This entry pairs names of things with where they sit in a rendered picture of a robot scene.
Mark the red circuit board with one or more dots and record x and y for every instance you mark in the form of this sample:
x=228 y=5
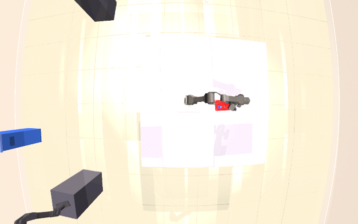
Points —
x=221 y=106

